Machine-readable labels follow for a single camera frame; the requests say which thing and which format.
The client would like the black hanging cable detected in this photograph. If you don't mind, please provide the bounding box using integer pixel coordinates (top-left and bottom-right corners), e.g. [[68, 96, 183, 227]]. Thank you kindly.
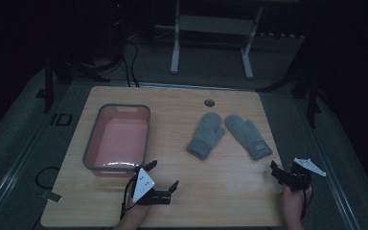
[[121, 37, 141, 88]]

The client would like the white metal desk frame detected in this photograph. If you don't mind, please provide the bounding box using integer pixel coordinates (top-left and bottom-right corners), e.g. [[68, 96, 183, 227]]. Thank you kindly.
[[154, 0, 305, 81]]

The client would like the black tripod stand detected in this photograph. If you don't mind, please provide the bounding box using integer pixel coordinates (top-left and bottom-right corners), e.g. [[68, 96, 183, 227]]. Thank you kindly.
[[34, 0, 126, 115], [257, 34, 323, 129]]

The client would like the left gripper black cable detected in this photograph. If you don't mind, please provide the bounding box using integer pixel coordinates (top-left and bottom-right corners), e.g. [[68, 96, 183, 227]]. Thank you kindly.
[[119, 174, 140, 222]]

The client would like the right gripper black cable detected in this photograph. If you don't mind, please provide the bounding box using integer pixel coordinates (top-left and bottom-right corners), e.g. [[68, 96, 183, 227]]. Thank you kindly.
[[299, 184, 315, 222]]

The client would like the plain grey mitten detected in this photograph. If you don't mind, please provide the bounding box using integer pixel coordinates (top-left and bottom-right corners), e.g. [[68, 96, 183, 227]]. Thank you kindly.
[[185, 111, 227, 161]]

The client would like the grey tape piece on floor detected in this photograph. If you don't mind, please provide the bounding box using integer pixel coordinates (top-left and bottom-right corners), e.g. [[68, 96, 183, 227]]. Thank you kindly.
[[39, 190, 63, 204]]

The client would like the grey mitten with label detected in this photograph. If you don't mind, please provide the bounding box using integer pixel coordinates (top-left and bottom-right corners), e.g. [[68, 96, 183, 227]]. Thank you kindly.
[[223, 113, 273, 162]]

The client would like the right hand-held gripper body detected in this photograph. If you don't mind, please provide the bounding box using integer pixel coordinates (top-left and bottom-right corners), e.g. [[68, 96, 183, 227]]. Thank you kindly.
[[279, 157, 328, 193]]

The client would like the person's right hand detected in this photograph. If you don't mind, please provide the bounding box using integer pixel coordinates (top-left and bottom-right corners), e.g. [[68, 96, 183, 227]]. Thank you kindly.
[[280, 183, 314, 220]]

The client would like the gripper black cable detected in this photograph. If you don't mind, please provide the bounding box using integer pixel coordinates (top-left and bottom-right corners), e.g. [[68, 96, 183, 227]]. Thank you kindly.
[[119, 174, 140, 222], [299, 184, 315, 222]]

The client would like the person's left hand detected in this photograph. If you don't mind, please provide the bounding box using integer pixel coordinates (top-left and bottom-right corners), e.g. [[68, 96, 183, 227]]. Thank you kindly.
[[121, 193, 152, 222]]

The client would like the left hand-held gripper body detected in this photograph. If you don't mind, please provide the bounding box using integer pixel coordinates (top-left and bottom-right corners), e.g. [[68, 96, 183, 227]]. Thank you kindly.
[[126, 167, 173, 206]]

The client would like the pink basin with grey rim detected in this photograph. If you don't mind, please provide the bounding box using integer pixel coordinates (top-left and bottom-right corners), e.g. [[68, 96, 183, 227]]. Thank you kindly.
[[81, 103, 152, 177]]

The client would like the black cable loop on floor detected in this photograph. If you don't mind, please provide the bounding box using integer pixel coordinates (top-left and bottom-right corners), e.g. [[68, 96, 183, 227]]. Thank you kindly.
[[34, 165, 61, 191]]

